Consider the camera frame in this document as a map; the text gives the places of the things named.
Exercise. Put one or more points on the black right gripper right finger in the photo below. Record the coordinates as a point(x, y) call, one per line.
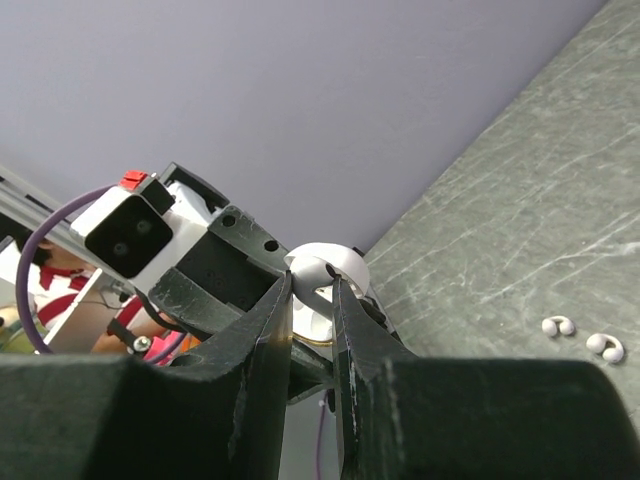
point(402, 416)

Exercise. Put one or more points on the white clip earbud right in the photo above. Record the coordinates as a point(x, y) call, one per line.
point(608, 347)

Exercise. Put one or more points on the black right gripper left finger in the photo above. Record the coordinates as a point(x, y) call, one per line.
point(215, 412)

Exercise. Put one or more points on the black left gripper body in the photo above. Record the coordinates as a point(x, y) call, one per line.
point(228, 271)

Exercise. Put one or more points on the aluminium frame rail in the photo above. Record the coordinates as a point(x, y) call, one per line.
point(30, 206)

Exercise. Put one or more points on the white clip earbud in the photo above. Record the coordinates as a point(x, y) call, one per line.
point(558, 326)
point(608, 347)

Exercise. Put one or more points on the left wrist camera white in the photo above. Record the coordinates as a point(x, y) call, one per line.
point(141, 227)

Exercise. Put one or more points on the white square charging case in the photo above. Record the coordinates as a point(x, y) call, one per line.
point(313, 267)

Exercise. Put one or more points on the white clip earbud left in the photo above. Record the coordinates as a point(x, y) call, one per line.
point(558, 326)

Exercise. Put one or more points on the person in striped shirt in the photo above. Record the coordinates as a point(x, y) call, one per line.
point(61, 276)

